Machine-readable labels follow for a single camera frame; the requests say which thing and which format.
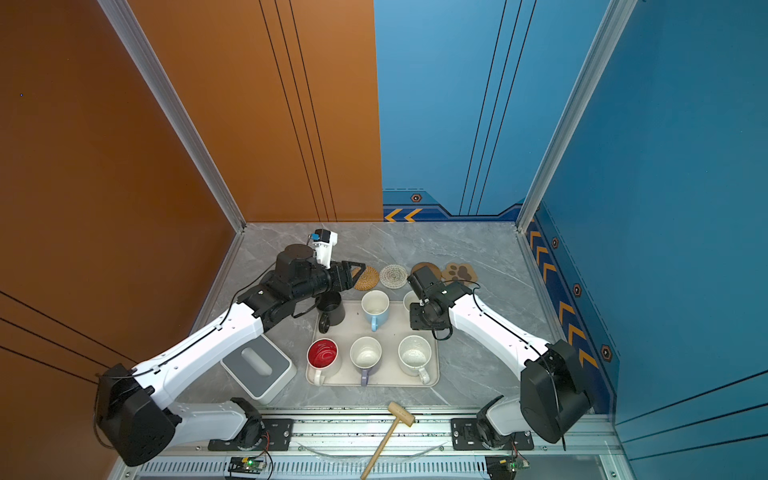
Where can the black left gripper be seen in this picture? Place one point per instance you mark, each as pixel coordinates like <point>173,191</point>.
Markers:
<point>337,273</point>

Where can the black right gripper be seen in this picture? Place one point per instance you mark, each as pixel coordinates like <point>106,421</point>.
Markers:
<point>415,322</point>

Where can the tan woven rattan coaster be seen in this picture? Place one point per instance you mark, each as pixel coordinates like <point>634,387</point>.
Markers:
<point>368,280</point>

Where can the black mug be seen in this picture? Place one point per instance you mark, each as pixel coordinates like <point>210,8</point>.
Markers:
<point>331,311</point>

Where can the paw print cork coaster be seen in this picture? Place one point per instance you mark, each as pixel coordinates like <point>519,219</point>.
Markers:
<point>461,272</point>

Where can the round dark cork coaster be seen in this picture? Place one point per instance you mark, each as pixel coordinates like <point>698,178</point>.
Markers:
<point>431,266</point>

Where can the white woven round coaster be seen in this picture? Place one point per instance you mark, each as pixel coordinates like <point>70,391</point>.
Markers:
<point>393,276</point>

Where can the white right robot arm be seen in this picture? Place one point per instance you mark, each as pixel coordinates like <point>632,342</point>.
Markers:
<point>554,392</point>

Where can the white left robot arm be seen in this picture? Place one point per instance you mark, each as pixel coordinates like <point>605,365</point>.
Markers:
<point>137,408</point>

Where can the white mug back right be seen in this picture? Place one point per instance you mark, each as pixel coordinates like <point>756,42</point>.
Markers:
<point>411,298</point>

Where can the beige serving tray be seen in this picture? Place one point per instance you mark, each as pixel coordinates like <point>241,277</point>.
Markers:
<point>389,373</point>

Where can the large white mug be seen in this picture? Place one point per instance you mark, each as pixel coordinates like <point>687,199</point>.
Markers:
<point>415,353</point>

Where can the light blue mug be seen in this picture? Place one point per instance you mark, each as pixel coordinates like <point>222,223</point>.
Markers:
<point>375,305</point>

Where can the red inside white mug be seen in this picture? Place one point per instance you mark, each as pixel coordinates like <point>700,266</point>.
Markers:
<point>323,361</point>

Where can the wooden mallet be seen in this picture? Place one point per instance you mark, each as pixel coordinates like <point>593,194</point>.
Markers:
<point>401,416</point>

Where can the right green circuit board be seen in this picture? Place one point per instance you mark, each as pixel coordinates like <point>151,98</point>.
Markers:
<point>503,467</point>

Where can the green circuit board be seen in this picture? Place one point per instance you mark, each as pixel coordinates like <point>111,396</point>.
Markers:
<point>248,467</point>
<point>503,467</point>

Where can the left green circuit board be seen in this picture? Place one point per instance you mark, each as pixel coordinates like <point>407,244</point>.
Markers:
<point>248,467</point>

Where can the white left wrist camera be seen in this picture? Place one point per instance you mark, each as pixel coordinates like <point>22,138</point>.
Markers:
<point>322,242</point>

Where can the white mug purple handle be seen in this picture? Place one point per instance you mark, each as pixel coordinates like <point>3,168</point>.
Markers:
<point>365,354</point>

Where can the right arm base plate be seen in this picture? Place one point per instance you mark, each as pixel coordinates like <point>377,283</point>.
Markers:
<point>474,434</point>

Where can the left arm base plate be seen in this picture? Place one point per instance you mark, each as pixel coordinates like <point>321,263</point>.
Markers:
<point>274,435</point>

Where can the aluminium front rail frame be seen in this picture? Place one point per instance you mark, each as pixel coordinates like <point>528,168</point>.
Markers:
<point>337,443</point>

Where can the aluminium corner post left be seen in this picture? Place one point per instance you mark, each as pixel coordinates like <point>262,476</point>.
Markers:
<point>136,43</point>

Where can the aluminium corner post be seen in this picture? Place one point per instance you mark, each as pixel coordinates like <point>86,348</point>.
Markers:
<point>136,43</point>
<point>608,34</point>

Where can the aluminium corner post right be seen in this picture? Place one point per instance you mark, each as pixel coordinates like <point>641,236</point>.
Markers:
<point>608,34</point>

